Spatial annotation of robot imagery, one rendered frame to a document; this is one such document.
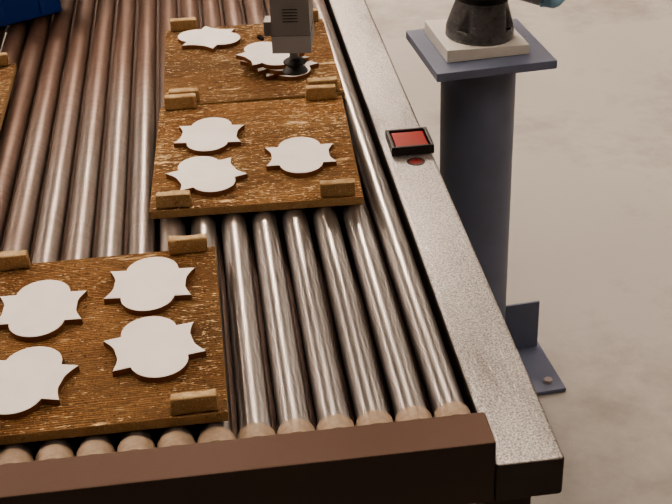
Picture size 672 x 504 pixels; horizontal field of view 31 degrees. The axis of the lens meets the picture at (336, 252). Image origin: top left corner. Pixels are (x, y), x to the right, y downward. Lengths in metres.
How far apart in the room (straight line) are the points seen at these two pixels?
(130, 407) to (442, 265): 0.55
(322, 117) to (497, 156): 0.65
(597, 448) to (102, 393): 1.60
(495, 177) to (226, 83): 0.72
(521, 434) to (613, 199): 2.49
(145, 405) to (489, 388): 0.44
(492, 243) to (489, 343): 1.25
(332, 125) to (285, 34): 0.31
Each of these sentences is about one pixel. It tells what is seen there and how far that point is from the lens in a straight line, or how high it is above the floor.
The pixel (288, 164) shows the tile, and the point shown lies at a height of 0.95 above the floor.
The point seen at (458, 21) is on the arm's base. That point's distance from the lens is 2.69.
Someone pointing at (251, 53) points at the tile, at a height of 0.97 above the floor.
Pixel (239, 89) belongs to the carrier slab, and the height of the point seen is 0.94.
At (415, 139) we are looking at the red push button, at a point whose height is 0.93.
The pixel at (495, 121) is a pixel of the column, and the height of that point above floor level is 0.72.
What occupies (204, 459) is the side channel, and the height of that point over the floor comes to 0.95.
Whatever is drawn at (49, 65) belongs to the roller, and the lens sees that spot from 2.65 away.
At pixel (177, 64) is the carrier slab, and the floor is 0.94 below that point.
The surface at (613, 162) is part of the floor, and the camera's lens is 4.19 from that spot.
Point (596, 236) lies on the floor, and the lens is 3.74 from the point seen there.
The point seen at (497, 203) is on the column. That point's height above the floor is 0.50.
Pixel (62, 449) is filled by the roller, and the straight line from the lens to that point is 1.54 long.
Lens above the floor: 1.88
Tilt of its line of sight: 31 degrees down
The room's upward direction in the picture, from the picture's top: 2 degrees counter-clockwise
